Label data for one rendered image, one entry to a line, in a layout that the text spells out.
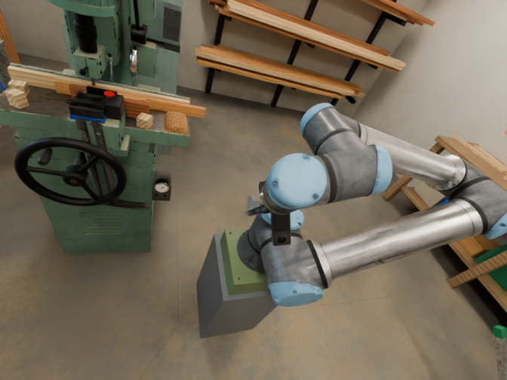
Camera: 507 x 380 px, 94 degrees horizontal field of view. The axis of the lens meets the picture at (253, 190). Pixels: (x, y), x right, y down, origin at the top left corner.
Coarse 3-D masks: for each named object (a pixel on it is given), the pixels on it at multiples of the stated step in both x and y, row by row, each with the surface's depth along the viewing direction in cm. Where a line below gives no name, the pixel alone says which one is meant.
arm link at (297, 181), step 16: (288, 160) 38; (304, 160) 38; (320, 160) 40; (272, 176) 38; (288, 176) 38; (304, 176) 38; (320, 176) 38; (272, 192) 39; (288, 192) 37; (304, 192) 37; (320, 192) 37; (272, 208) 48; (288, 208) 40
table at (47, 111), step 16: (0, 96) 77; (32, 96) 81; (48, 96) 84; (64, 96) 87; (0, 112) 74; (16, 112) 74; (32, 112) 76; (48, 112) 78; (64, 112) 81; (160, 112) 98; (32, 128) 79; (48, 128) 80; (64, 128) 81; (128, 128) 86; (160, 128) 91; (128, 144) 84; (160, 144) 94; (176, 144) 95
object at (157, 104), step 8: (56, 80) 85; (56, 88) 86; (64, 88) 86; (152, 104) 97; (160, 104) 98; (168, 104) 98; (176, 104) 99; (184, 104) 101; (184, 112) 102; (192, 112) 103; (200, 112) 104
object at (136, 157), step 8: (72, 72) 116; (152, 88) 130; (16, 136) 80; (24, 144) 82; (152, 144) 99; (40, 152) 86; (56, 152) 87; (64, 152) 88; (72, 152) 88; (128, 152) 93; (136, 152) 94; (144, 152) 95; (152, 152) 96; (64, 160) 90; (72, 160) 91; (120, 160) 95; (128, 160) 96; (136, 160) 97; (144, 160) 98; (152, 160) 99
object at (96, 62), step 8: (104, 48) 86; (80, 56) 77; (88, 56) 78; (96, 56) 80; (104, 56) 86; (80, 64) 78; (88, 64) 79; (96, 64) 79; (104, 64) 87; (88, 72) 81; (96, 72) 81
